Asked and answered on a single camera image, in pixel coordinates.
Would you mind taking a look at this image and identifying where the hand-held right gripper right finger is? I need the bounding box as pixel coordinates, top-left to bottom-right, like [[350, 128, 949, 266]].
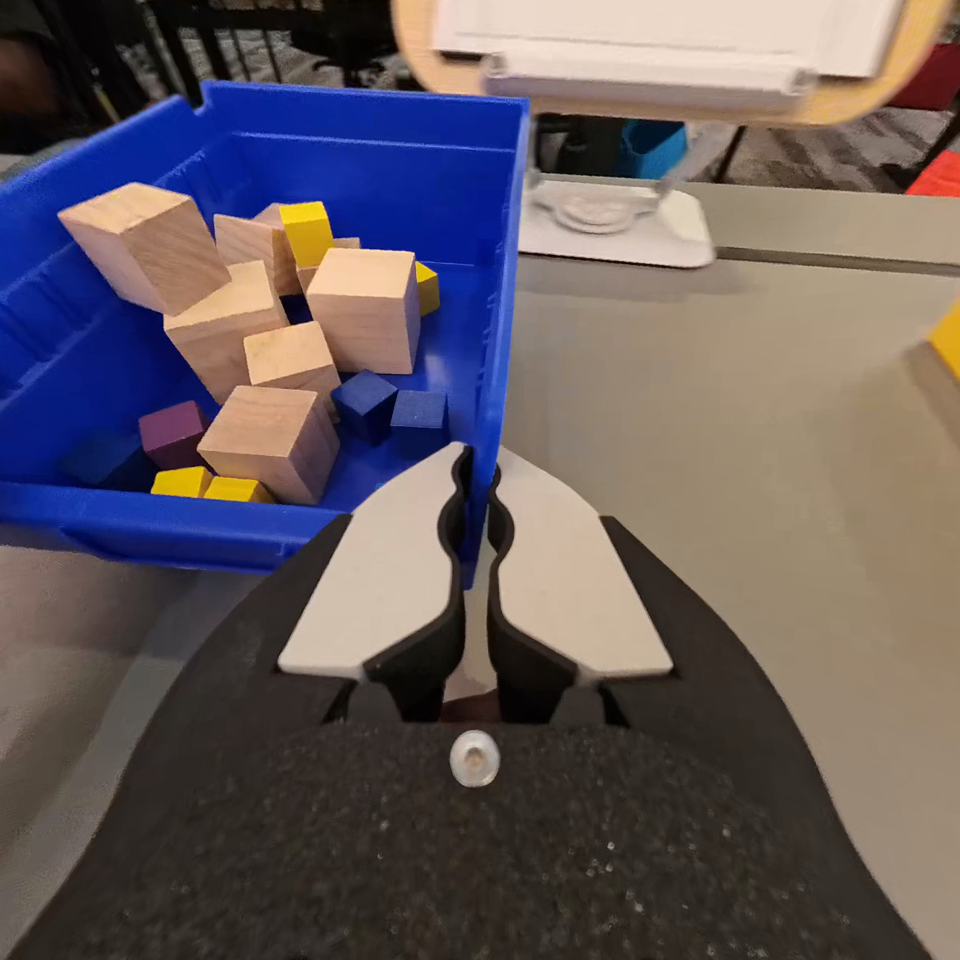
[[486, 445, 675, 725]]

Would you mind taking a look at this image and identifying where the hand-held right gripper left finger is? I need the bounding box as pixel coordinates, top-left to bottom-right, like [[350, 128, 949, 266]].
[[276, 441, 475, 725]]

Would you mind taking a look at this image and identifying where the pile of mixed wooden cubes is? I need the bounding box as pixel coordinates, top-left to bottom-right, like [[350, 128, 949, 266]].
[[58, 182, 451, 507]]

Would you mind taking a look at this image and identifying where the blue plastic box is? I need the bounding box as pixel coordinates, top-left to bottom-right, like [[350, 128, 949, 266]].
[[0, 81, 531, 591]]

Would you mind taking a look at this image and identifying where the yellow plastic box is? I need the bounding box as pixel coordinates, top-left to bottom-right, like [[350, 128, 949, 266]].
[[926, 300, 960, 381]]

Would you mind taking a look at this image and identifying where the wooden board with instruction poster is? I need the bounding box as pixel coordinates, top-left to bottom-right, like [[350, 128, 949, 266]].
[[392, 0, 955, 126]]

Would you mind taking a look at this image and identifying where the red bag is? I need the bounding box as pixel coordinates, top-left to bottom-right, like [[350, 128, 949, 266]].
[[891, 43, 960, 111]]

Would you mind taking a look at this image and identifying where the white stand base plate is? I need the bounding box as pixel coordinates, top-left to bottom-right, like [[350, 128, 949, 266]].
[[517, 123, 719, 271]]

